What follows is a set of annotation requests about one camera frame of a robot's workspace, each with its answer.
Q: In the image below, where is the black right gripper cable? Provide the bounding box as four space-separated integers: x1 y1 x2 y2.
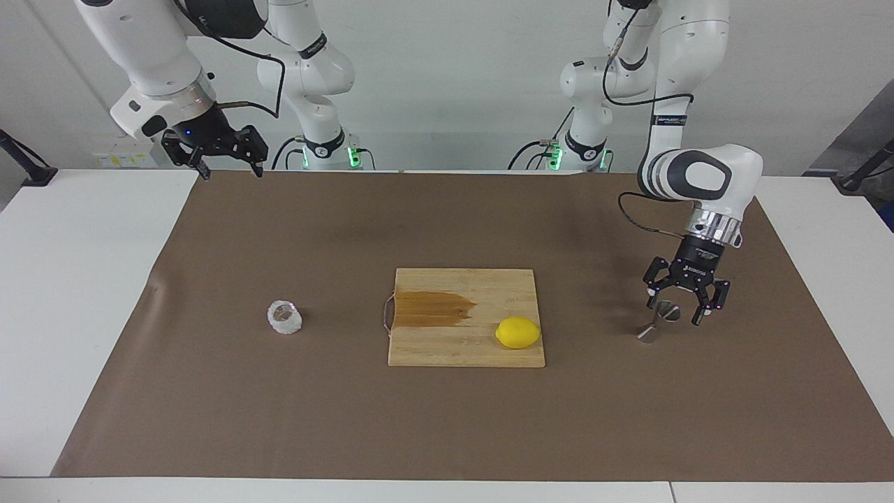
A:
175 0 287 119

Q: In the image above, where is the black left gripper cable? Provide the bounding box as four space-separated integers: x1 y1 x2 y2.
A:
602 0 696 242

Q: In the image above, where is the brown table mat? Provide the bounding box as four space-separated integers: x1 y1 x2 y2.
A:
50 170 894 483

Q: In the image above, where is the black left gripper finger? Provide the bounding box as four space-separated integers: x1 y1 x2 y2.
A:
691 279 731 327
643 257 677 309

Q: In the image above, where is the wooden cutting board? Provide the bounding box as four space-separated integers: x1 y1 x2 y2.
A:
383 268 546 369

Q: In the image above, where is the black clamp stand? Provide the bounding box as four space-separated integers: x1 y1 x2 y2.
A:
835 138 894 194
0 129 58 187

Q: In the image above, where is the black arm base cable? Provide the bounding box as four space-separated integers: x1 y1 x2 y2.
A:
271 136 308 170
508 105 575 170

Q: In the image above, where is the steel double jigger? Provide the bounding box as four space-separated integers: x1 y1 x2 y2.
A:
636 300 681 345

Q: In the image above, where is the white wall outlet box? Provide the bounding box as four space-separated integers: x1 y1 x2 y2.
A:
91 135 165 168

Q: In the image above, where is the dark grey panel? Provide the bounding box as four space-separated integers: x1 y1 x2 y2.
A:
803 78 894 175

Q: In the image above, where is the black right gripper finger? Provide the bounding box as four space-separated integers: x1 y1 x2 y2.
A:
236 126 270 178
162 133 212 181

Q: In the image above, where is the yellow lemon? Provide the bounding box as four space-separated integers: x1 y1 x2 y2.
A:
495 316 542 350

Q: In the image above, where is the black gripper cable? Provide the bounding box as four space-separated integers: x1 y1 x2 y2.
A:
602 0 696 242
175 0 287 119

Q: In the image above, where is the clear textured glass cup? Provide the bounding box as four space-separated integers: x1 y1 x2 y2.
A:
267 300 304 335

